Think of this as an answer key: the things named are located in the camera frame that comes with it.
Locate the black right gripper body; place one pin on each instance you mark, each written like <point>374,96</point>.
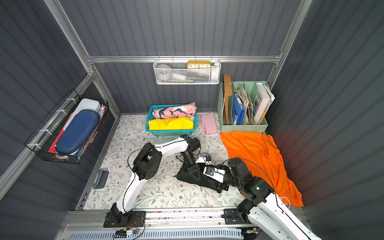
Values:
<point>208,181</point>

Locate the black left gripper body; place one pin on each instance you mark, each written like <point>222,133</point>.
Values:
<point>191,160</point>

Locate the black shorts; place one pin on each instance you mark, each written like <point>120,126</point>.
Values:
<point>202,181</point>

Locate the orange shorts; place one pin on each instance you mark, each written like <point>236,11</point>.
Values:
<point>263,159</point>

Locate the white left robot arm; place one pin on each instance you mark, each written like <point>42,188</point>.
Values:
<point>146,166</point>

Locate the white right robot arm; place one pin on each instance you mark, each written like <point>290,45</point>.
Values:
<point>261,206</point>

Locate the roll of tape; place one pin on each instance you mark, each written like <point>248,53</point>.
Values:
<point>163,73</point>

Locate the yellow folded cloth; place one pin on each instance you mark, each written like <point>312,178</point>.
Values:
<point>183,123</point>

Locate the pink plastic case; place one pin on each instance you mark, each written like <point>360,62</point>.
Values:
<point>209,124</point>

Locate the teal plastic basket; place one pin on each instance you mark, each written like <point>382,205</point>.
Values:
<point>167,133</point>

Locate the pink patterned folded cloth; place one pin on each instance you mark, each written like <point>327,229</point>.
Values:
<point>173,112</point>

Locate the blue binder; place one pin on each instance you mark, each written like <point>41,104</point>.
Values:
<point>238,111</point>

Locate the mint green file organizer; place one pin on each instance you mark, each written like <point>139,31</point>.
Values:
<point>247,93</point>

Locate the yellow clock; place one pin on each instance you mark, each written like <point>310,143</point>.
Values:
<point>199,64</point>

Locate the white yellow book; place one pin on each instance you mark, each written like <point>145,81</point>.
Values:
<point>264,99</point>

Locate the grey blue stapler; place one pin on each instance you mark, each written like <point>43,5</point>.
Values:
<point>101,179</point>

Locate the navy blue oval case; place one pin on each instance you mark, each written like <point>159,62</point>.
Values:
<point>78,131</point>

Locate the white flat box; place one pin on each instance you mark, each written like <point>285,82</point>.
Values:
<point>85,104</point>

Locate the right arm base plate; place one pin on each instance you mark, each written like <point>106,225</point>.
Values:
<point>235,217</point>

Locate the white wire wall basket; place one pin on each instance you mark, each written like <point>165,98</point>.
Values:
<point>183,76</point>

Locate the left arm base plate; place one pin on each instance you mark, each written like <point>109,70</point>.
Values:
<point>131,219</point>

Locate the black wire side basket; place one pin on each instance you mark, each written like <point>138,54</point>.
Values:
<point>43,141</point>

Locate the aluminium front rail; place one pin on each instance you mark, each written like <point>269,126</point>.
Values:
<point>160,224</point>

